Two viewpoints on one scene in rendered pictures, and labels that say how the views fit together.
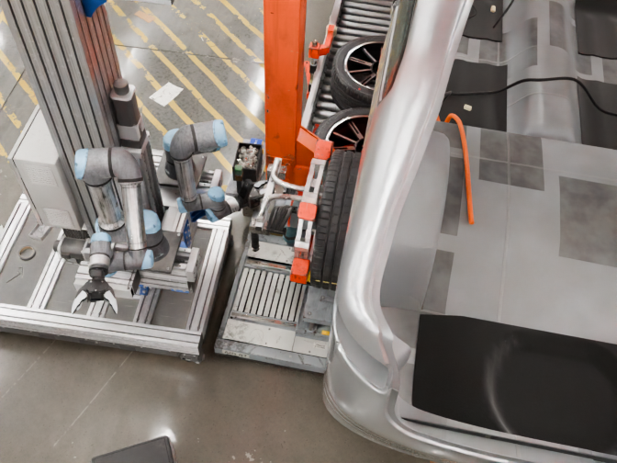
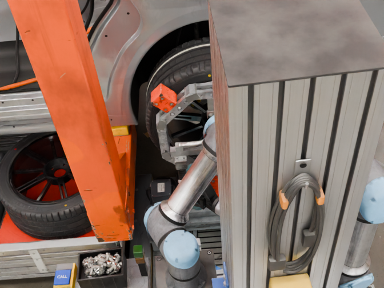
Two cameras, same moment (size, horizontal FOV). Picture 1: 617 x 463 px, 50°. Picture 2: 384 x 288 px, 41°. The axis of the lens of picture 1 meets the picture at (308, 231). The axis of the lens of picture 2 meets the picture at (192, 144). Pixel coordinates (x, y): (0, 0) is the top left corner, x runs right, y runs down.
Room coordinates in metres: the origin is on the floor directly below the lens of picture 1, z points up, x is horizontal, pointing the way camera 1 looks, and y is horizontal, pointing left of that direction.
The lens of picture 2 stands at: (2.20, 1.60, 2.50)
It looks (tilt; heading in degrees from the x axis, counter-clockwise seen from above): 46 degrees down; 264
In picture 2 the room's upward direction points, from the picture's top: 6 degrees counter-clockwise
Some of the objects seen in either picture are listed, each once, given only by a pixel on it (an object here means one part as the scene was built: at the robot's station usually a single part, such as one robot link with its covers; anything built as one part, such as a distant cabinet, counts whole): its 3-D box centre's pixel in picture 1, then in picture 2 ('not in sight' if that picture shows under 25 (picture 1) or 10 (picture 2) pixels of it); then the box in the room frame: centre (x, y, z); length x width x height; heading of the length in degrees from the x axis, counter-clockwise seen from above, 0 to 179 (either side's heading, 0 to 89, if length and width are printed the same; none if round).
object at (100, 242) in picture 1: (100, 248); not in sight; (1.40, 0.79, 1.21); 0.11 x 0.08 x 0.09; 10
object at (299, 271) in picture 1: (299, 270); not in sight; (1.60, 0.03, 0.85); 0.09 x 0.08 x 0.07; 173
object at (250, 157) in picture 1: (247, 162); (102, 269); (2.53, 0.37, 0.51); 0.20 x 0.14 x 0.13; 176
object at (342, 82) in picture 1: (380, 79); not in sight; (3.47, -0.41, 0.39); 0.66 x 0.66 x 0.24
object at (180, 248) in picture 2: (177, 145); (181, 252); (2.18, 0.66, 0.98); 0.13 x 0.12 x 0.14; 109
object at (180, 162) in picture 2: (276, 171); (180, 157); (2.11, 0.17, 0.93); 0.09 x 0.05 x 0.05; 83
